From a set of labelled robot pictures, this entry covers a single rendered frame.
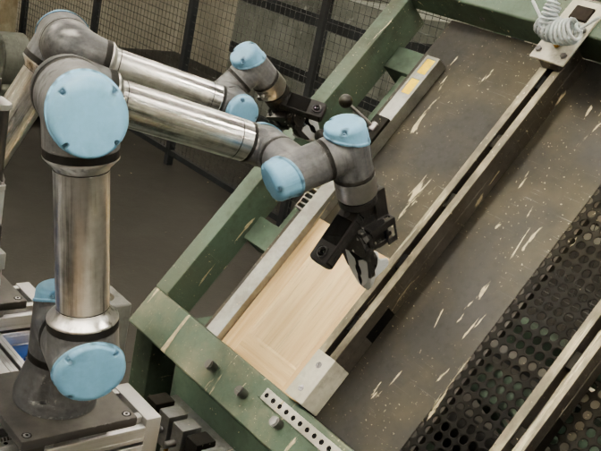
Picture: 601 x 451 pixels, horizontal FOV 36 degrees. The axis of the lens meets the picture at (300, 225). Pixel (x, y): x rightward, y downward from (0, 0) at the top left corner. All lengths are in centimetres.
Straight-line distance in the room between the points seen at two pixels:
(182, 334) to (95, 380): 92
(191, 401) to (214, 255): 44
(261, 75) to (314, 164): 71
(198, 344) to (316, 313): 33
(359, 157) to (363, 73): 113
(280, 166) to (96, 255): 33
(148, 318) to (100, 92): 127
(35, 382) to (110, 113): 56
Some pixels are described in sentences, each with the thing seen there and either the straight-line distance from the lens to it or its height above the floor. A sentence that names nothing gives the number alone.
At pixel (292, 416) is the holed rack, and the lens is 211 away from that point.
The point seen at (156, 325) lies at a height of 85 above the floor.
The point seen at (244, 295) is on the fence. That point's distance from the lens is 237.
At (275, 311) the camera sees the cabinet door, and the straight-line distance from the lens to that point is 232.
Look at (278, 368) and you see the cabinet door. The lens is 223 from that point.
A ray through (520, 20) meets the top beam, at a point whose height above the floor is 181.
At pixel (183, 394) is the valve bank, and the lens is 238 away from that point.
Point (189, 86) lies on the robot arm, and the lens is 203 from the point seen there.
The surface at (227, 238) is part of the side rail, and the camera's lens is 256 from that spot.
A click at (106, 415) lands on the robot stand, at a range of 172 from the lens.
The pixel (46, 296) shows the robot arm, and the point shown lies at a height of 126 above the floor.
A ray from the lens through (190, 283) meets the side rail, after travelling 255.
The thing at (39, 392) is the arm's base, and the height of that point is 108.
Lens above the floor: 196
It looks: 19 degrees down
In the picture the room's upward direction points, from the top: 12 degrees clockwise
